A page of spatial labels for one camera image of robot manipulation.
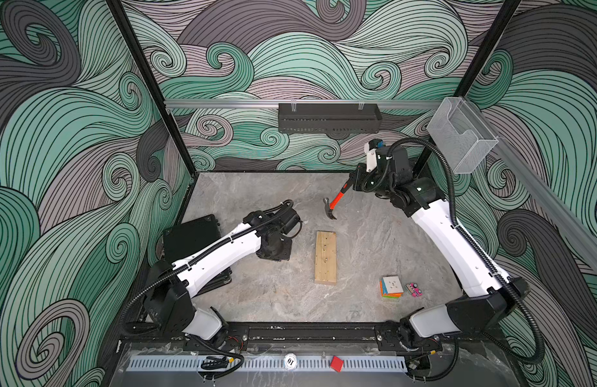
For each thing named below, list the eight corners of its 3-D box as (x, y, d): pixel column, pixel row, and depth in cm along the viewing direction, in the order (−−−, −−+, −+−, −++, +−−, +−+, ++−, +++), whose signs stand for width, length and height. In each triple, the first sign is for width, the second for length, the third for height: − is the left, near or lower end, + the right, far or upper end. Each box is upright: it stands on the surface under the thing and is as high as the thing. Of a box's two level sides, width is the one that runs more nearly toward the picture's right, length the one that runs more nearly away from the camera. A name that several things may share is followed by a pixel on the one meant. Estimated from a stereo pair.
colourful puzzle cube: (380, 297, 83) (384, 292, 79) (376, 281, 87) (380, 276, 83) (398, 297, 83) (404, 292, 79) (394, 281, 87) (399, 276, 83)
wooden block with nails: (313, 283, 86) (314, 279, 83) (316, 235, 99) (316, 230, 96) (335, 286, 86) (337, 281, 82) (335, 237, 99) (336, 231, 96)
